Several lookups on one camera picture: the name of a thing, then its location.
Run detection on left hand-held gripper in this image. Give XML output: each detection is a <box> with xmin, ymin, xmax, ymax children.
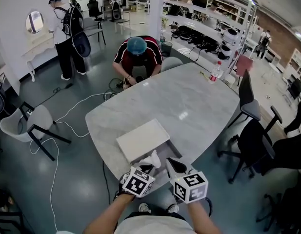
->
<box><xmin>119</xmin><ymin>162</ymin><xmax>156</xmax><ymax>198</ymax></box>

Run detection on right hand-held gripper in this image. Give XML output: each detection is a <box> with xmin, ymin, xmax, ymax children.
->
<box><xmin>165</xmin><ymin>157</ymin><xmax>209</xmax><ymax>204</ymax></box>

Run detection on white drawer box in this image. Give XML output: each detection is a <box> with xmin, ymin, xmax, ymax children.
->
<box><xmin>115</xmin><ymin>118</ymin><xmax>183</xmax><ymax>173</ymax></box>

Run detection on person's right forearm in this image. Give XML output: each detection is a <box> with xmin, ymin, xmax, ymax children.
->
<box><xmin>188</xmin><ymin>201</ymin><xmax>223</xmax><ymax>234</ymax></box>

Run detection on person's left forearm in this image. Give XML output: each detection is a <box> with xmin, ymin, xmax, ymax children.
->
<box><xmin>83</xmin><ymin>193</ymin><xmax>136</xmax><ymax>234</ymax></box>

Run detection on person's left white shoe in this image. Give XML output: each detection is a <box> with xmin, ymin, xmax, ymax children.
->
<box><xmin>138</xmin><ymin>202</ymin><xmax>152</xmax><ymax>214</ymax></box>

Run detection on person's white shoe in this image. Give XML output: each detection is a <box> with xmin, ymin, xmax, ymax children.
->
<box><xmin>167</xmin><ymin>203</ymin><xmax>180</xmax><ymax>214</ymax></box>
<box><xmin>138</xmin><ymin>202</ymin><xmax>152</xmax><ymax>214</ymax></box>

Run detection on person's right white shoe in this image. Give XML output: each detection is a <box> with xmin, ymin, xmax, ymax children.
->
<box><xmin>167</xmin><ymin>203</ymin><xmax>180</xmax><ymax>214</ymax></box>

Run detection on person's light grey shirt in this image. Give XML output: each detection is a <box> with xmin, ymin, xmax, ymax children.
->
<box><xmin>113</xmin><ymin>212</ymin><xmax>197</xmax><ymax>234</ymax></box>

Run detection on dark grey chair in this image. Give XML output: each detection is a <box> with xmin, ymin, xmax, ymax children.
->
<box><xmin>227</xmin><ymin>69</ymin><xmax>262</xmax><ymax>129</ymax></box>

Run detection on clear bottle with red label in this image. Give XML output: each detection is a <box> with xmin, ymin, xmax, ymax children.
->
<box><xmin>208</xmin><ymin>60</ymin><xmax>224</xmax><ymax>84</ymax></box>

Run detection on light grey chair black legs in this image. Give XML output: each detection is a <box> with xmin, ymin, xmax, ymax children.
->
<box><xmin>0</xmin><ymin>101</ymin><xmax>72</xmax><ymax>162</ymax></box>

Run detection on pink chair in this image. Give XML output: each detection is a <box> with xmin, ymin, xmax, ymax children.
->
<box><xmin>234</xmin><ymin>54</ymin><xmax>254</xmax><ymax>85</ymax></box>

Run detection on white round appliance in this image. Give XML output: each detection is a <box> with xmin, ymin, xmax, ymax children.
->
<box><xmin>222</xmin><ymin>28</ymin><xmax>239</xmax><ymax>45</ymax></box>
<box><xmin>220</xmin><ymin>45</ymin><xmax>232</xmax><ymax>58</ymax></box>

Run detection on grey chair thin black legs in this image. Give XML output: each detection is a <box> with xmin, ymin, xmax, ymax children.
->
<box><xmin>82</xmin><ymin>17</ymin><xmax>107</xmax><ymax>46</ymax></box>

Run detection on white shelving rack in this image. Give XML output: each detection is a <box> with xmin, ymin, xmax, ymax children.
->
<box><xmin>160</xmin><ymin>0</ymin><xmax>259</xmax><ymax>80</ymax></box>

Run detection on white cabinet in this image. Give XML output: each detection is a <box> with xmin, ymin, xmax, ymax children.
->
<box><xmin>288</xmin><ymin>48</ymin><xmax>301</xmax><ymax>76</ymax></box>

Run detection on black mesh office chair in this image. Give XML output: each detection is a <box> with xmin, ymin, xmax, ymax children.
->
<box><xmin>87</xmin><ymin>0</ymin><xmax>104</xmax><ymax>21</ymax></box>

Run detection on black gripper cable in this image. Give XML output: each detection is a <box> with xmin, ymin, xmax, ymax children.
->
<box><xmin>204</xmin><ymin>197</ymin><xmax>213</xmax><ymax>217</ymax></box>

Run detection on black floor cable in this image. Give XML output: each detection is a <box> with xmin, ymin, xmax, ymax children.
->
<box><xmin>102</xmin><ymin>159</ymin><xmax>112</xmax><ymax>204</ymax></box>

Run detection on white floor cable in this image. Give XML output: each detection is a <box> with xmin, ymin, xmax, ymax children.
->
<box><xmin>29</xmin><ymin>91</ymin><xmax>119</xmax><ymax>233</ymax></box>

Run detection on black wire bin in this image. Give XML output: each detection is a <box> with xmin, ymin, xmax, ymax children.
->
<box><xmin>161</xmin><ymin>41</ymin><xmax>174</xmax><ymax>58</ymax></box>

